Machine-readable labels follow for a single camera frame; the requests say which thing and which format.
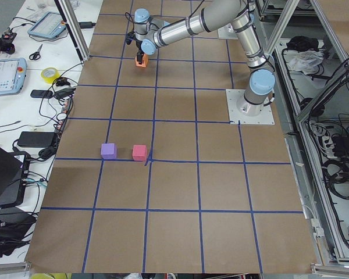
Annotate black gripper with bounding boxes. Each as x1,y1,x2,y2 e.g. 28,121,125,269
125,31,145,64

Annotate orange foam cube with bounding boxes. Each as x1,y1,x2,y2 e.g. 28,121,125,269
135,54,148,68

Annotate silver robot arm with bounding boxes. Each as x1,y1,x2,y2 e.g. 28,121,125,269
125,0,276,117

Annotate yellow tape roll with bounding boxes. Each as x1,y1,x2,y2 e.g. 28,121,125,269
41,67,60,84

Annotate far teach pendant tablet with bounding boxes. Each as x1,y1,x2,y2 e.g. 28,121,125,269
27,12,66,41

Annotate teach pendant tablet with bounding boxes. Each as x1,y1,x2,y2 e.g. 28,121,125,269
0,58,27,96
27,12,66,41

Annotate pink foam cube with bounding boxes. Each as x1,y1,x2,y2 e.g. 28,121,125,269
132,145,147,162

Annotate purple foam cube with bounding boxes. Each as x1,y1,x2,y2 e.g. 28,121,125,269
101,143,117,160

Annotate black remote device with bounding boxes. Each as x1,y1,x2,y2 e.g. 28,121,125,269
30,90,53,99

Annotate near teach pendant tablet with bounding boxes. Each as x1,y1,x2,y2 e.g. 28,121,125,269
0,58,27,96

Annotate black power adapter brick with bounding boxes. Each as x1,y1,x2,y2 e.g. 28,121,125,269
17,131,55,148

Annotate white crumpled cloth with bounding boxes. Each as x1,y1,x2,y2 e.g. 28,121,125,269
287,50,324,75

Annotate black laptop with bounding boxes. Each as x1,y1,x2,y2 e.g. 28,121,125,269
0,148,30,208

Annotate aluminium frame post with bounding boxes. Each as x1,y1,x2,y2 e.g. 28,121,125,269
54,0,90,63

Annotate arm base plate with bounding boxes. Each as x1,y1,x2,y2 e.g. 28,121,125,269
226,89,275,125
218,23,238,40

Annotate black handled scissors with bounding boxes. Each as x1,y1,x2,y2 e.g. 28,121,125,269
29,44,43,61

